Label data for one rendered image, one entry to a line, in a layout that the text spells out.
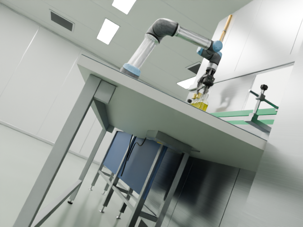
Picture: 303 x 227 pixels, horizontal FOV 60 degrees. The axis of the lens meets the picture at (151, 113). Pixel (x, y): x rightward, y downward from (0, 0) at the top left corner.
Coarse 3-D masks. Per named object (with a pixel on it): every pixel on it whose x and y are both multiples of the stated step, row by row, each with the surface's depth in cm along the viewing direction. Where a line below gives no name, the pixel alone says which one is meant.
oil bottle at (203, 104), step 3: (198, 102) 184; (201, 102) 180; (204, 102) 180; (207, 102) 182; (198, 105) 182; (201, 105) 180; (204, 105) 180; (207, 105) 181; (201, 108) 179; (204, 108) 180
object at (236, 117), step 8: (216, 112) 154; (224, 112) 146; (232, 112) 139; (240, 112) 133; (248, 112) 127; (264, 112) 117; (272, 112) 112; (232, 120) 136; (240, 120) 130; (264, 120) 114; (272, 120) 110
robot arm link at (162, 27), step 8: (160, 24) 170; (168, 24) 169; (176, 24) 170; (160, 32) 173; (168, 32) 171; (176, 32) 171; (184, 32) 173; (192, 32) 175; (184, 40) 177; (192, 40) 176; (200, 40) 177; (208, 40) 179; (208, 48) 181; (216, 48) 178
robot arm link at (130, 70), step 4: (124, 64) 160; (128, 64) 158; (124, 68) 157; (128, 68) 157; (132, 68) 157; (136, 68) 158; (124, 72) 156; (128, 72) 156; (132, 72) 156; (136, 72) 158; (140, 72) 161; (132, 76) 156; (136, 76) 158
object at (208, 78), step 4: (208, 68) 195; (212, 68) 192; (208, 72) 197; (212, 72) 193; (204, 76) 194; (208, 76) 191; (212, 76) 191; (204, 80) 191; (208, 80) 190; (212, 80) 192; (204, 84) 197; (208, 84) 195; (212, 84) 192
